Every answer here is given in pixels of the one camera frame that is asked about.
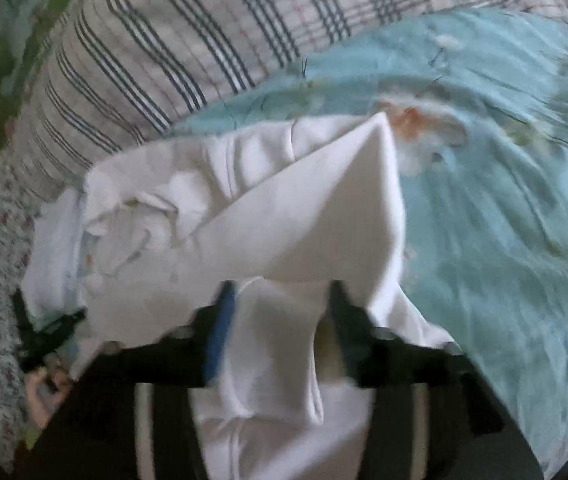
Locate green floral cloth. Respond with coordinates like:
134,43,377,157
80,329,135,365
0,0,107,153

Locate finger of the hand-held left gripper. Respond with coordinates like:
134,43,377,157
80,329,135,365
31,309,88,343

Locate teal floral bed sheet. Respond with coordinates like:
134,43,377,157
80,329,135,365
164,7,568,466

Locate plaid pillow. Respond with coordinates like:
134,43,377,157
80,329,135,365
11,0,568,201

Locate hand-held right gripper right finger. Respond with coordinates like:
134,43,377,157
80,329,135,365
330,281,505,437

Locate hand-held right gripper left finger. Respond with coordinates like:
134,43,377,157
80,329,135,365
80,281,238,389

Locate person's left hand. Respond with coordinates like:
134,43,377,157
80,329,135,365
24,355,74,429

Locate large white garment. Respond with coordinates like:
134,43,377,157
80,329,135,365
81,112,464,480

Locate small white garment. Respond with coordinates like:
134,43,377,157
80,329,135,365
20,190,90,322

